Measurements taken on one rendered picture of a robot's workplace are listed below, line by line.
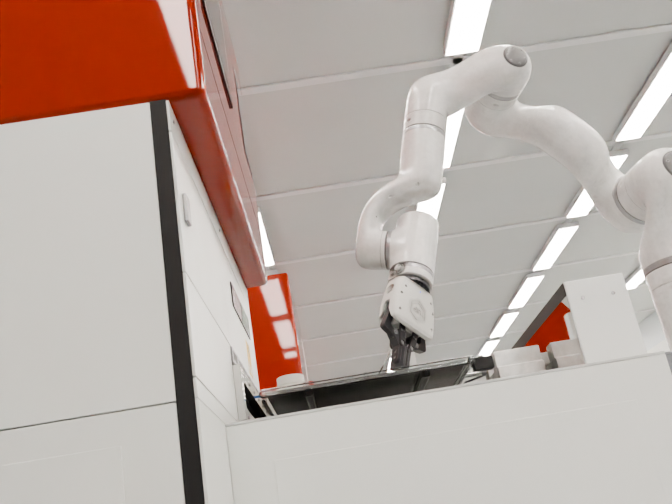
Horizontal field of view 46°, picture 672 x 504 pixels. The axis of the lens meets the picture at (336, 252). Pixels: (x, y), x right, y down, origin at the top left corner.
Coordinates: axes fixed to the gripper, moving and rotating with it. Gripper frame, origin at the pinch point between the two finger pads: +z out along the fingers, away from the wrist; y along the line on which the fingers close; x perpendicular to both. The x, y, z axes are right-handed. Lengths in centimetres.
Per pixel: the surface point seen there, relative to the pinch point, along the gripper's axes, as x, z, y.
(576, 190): 144, -333, 283
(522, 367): -15.1, -1.1, 14.2
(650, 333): 323, -514, 720
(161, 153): -12, 2, -57
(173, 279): -12, 18, -50
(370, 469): -11.7, 27.9, -13.8
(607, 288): -35.6, -5.4, 7.7
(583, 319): -32.2, -0.1, 6.3
